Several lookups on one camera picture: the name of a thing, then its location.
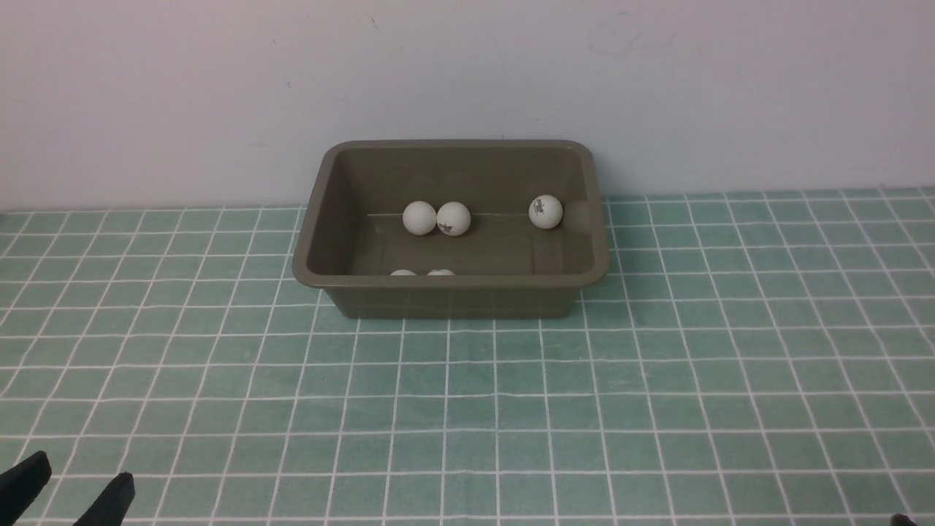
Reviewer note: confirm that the plain white ball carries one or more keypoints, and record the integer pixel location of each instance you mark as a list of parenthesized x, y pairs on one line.
[(545, 211)]

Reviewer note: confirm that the white ball with logo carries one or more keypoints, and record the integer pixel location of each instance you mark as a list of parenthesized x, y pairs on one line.
[(453, 219)]

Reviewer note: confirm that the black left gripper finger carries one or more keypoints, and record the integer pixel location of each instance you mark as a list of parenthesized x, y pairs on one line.
[(21, 484), (113, 504)]

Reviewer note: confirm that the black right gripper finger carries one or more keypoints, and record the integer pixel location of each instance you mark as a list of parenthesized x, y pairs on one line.
[(901, 520)]

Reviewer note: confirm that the brown plastic bin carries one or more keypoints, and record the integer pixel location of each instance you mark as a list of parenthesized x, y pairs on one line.
[(352, 236)]

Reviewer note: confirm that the green checkered tablecloth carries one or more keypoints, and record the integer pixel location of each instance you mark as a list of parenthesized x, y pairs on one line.
[(750, 359)]

